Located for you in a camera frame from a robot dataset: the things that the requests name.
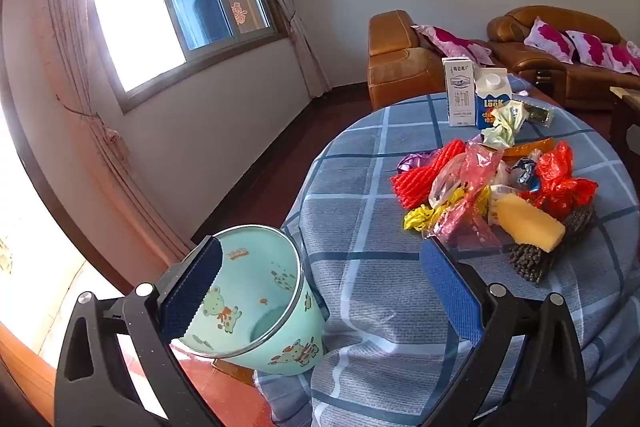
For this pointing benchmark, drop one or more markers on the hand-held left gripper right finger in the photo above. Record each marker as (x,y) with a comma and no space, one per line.
(450,292)

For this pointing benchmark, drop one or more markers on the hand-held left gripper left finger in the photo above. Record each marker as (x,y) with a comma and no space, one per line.
(192,292)

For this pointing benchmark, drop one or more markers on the green bear print bin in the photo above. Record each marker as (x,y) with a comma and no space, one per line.
(280,267)

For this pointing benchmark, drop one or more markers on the yellow sponge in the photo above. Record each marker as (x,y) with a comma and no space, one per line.
(530,222)

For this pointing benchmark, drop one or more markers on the clear pink plastic bag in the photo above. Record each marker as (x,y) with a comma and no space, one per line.
(470,187)

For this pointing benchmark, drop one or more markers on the purple wrapper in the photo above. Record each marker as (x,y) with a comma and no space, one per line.
(415,162)

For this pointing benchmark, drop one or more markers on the pale yellow wrapper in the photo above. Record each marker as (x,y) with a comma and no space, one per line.
(505,124)

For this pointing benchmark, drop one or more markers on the yellow crumpled wrapper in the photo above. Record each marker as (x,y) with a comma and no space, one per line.
(420,214)

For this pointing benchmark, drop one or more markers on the dark scouring pad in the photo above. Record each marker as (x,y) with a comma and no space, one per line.
(530,262)

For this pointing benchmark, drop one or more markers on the wooden stool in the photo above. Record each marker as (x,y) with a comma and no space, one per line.
(235,372)

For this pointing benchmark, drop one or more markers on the red foam net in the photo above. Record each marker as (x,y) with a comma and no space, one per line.
(417,187)

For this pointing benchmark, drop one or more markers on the blue plaid tablecloth table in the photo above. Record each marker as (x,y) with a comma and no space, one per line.
(360,187)

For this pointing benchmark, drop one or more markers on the blue silver wrapper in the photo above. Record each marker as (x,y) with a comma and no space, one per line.
(525,172)

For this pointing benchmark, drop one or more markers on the pink curtain with tie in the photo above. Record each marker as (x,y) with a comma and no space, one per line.
(117,167)

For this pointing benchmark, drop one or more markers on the red plastic bag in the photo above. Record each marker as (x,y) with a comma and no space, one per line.
(557,179)

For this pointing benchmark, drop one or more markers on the orange wrapper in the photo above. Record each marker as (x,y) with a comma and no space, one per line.
(527,148)

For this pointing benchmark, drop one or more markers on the wooden cabinet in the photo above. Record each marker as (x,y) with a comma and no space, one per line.
(25,367)

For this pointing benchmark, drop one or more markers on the blue and white carton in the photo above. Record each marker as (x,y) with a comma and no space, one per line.
(492,102)

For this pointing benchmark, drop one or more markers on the white milk carton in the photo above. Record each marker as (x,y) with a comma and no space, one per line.
(459,94)

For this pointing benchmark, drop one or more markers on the small green packet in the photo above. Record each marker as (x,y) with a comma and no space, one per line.
(539,114)

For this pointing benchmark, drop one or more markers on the orange leather armchair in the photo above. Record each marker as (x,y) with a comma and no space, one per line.
(395,67)

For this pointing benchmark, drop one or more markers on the brown leather sofa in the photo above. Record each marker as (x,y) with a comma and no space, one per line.
(575,89)

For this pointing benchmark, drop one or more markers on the wooden coffee table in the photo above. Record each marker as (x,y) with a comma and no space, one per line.
(625,117)

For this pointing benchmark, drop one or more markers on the pink floral cushion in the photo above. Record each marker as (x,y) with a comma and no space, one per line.
(450,39)

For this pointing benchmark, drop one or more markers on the pink floral pillow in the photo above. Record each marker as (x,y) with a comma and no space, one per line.
(625,57)
(590,48)
(547,39)

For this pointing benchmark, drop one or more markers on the window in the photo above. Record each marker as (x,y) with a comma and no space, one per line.
(125,17)

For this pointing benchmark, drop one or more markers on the red window decal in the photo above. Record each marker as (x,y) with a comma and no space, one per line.
(241,13)

